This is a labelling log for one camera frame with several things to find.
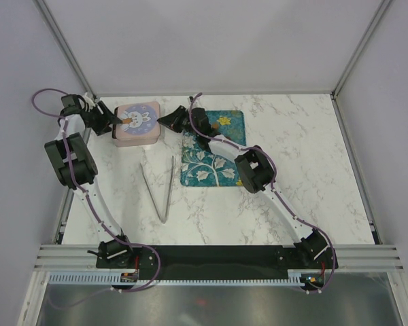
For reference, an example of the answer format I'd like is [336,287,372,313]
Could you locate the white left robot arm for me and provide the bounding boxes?
[44,94,136,269]

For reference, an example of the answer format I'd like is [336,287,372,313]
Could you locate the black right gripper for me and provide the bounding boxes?
[156,107,198,138]

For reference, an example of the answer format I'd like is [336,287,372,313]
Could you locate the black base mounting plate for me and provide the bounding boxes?
[107,245,338,280]

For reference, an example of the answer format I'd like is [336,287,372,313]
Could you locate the teal floral tray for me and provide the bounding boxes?
[180,110,246,187]

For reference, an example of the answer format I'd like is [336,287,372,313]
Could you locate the metal serving tongs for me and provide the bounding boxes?
[139,156,175,225]

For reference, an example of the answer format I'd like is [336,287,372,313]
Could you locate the white slotted cable duct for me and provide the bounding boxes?
[48,271,327,287]

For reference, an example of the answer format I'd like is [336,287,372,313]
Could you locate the pink box lid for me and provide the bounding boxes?
[112,101,160,134]

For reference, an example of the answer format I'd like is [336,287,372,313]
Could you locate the pink chocolate box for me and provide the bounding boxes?
[112,130,160,147]

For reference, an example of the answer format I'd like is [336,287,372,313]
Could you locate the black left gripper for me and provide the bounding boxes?
[86,102,122,137]

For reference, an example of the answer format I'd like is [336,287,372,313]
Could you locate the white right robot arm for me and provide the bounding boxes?
[158,106,337,268]

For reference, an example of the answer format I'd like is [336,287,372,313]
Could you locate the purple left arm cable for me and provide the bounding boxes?
[31,88,163,312]

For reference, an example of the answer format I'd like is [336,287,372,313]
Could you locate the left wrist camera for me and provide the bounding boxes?
[82,92,97,107]

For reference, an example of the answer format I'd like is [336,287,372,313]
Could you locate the aluminium frame rail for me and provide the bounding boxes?
[32,0,99,103]

